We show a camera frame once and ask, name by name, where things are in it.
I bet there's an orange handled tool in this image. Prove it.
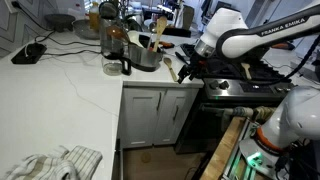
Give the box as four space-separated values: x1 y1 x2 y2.
159 40 175 49

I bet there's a dark round vessel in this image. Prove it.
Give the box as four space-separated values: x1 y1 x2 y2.
98 0 120 20

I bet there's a striped dish towel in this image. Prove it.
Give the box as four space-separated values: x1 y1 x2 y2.
3 144 104 180

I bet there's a black flat tray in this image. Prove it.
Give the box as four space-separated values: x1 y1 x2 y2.
204 59 268 81

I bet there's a brown wooden ladle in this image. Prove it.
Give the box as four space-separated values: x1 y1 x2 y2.
106 25 131 44

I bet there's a steel saucepan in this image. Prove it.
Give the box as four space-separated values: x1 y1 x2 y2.
128 43 164 73

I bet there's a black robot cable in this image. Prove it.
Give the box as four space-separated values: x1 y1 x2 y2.
233 34 320 86

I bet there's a flat wooden spatula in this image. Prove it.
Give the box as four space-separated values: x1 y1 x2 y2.
241 62 253 81

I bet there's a glass coffee pot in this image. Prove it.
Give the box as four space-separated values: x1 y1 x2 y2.
99 18 133 77

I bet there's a beige cloth bundle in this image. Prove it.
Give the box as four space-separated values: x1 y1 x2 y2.
229 105 278 123

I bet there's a brass cabinet handle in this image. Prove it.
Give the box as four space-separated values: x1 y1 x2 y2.
156 92 163 112
172 105 180 122

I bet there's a black slotted spoon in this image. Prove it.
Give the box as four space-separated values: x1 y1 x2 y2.
174 43 198 66

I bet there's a black power cable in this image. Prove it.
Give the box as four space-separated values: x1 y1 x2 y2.
42 49 103 58
34 33 102 48

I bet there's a tall light wooden spoon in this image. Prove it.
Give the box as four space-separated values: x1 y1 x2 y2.
152 15 168 53

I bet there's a wooden spoon with round bowl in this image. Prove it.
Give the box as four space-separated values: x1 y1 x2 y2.
162 56 179 83

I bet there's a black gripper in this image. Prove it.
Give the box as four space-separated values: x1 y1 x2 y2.
177 54 211 84

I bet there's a white cabinet door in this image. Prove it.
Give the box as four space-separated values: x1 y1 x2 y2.
153 88 200 146
121 87 167 148

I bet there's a yellow oil bottle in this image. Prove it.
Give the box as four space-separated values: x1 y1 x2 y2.
88 1 101 33

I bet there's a white plastic ladle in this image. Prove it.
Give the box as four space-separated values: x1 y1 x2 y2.
128 30 146 48

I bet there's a wooden workbench top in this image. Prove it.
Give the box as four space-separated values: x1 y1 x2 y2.
199 116 248 180

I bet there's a black power box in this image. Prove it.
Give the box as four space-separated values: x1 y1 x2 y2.
10 42 48 65

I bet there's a metal robot stand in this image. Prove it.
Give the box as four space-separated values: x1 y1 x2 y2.
221 119 320 180

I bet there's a grey bowl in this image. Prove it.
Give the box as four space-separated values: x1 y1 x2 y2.
72 18 101 40

